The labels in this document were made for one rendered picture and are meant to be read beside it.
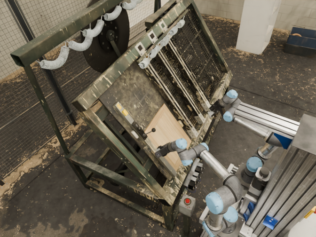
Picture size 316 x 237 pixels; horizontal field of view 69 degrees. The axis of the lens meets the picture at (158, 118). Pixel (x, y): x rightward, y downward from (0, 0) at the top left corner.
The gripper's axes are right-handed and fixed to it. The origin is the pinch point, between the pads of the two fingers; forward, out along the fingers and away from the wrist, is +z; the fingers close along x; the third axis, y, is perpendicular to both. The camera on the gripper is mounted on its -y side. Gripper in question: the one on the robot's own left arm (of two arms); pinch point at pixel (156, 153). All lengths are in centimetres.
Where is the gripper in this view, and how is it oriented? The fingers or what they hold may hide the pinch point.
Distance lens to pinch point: 189.3
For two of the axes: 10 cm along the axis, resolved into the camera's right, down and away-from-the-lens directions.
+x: -4.6, -8.8, 0.4
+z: -4.9, 3.0, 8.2
